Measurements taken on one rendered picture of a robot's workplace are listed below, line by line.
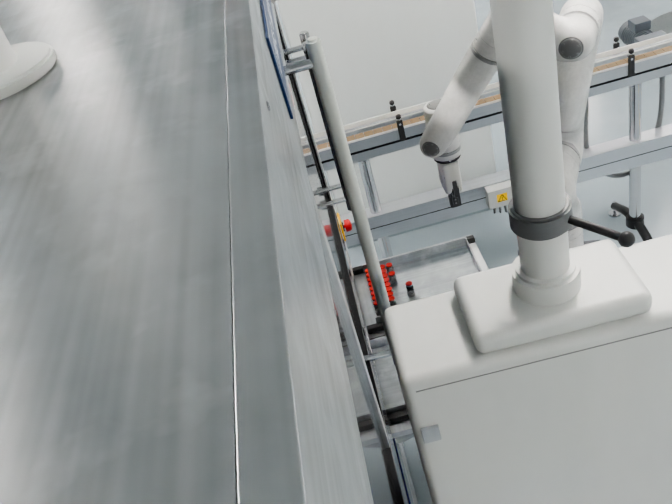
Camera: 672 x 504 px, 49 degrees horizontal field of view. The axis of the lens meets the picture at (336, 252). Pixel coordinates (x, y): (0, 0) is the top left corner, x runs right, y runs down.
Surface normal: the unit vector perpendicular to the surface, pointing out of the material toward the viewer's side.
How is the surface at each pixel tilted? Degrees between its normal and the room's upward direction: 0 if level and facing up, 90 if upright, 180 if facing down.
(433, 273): 0
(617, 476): 90
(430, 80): 90
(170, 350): 0
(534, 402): 90
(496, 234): 0
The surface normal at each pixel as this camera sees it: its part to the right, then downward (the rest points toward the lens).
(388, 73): 0.13, 0.57
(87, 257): -0.24, -0.77
